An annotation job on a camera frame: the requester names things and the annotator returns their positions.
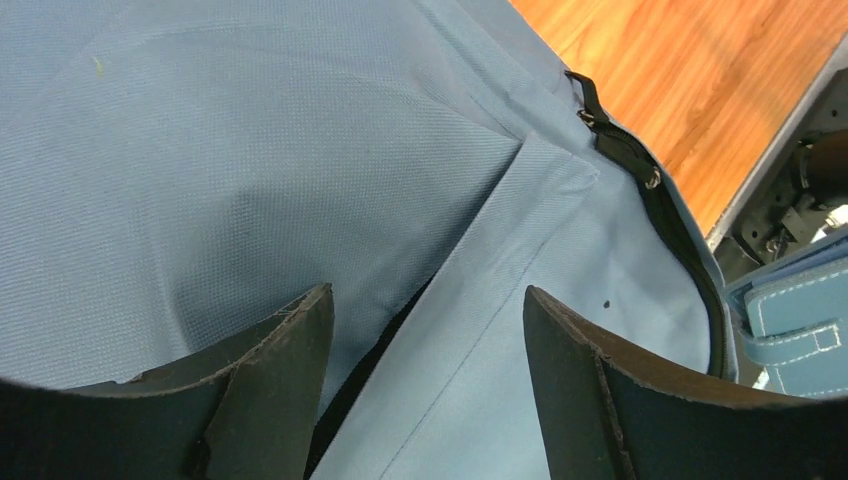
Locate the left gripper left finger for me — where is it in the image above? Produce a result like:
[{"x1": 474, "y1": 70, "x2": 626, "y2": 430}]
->
[{"x1": 1, "y1": 284, "x2": 334, "y2": 479}]

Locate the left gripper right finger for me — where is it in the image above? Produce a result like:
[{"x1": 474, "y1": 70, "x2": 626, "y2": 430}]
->
[{"x1": 523, "y1": 286, "x2": 847, "y2": 479}]

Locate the small teal wallet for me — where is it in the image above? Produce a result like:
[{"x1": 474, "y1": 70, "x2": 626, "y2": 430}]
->
[{"x1": 724, "y1": 226, "x2": 847, "y2": 399}]

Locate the blue-grey fabric backpack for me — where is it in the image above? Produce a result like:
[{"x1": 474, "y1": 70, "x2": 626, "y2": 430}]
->
[{"x1": 1, "y1": 1, "x2": 737, "y2": 479}]

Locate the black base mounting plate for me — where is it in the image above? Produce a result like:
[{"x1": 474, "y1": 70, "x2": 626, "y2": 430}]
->
[{"x1": 712, "y1": 66, "x2": 848, "y2": 286}]

